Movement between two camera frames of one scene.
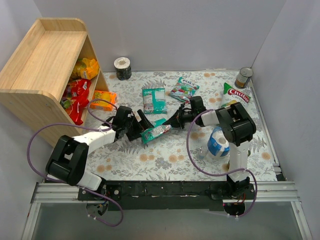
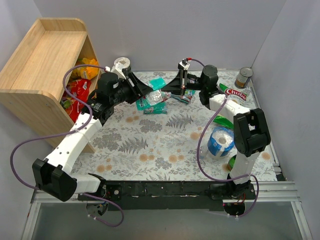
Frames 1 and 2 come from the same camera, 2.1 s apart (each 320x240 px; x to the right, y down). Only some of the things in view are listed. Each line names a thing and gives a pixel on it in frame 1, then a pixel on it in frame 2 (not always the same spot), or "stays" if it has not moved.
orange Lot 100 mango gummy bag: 86,68 stays
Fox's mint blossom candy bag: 184,90 stays
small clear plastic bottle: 202,152 stays
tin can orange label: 243,77 stays
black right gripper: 179,118 to 184,81
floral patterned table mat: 192,151 stays
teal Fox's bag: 159,128 to 154,103
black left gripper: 136,126 to 131,84
